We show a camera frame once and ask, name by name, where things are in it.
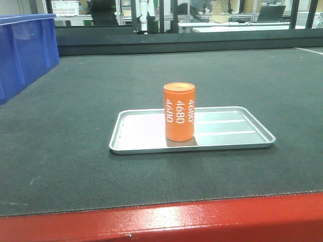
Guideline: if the grey metal tray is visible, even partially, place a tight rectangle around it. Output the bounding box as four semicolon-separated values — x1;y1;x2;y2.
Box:
109;106;276;154

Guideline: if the orange capacitor cylinder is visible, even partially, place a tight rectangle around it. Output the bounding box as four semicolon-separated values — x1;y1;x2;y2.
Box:
164;82;195;142

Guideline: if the blue bin on conveyor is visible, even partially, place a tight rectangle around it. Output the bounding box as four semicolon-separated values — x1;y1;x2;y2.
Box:
1;14;60;104

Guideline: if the red conveyor edge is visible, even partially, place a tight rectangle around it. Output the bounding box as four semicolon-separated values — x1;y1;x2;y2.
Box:
1;192;322;241

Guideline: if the black office chair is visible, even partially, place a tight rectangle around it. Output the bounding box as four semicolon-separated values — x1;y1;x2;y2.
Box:
88;0;118;26

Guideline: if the grey laptop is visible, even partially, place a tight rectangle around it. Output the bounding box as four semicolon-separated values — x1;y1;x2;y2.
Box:
255;5;286;23

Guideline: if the black conveyor frame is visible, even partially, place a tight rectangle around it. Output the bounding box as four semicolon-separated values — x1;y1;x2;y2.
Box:
56;26;322;56

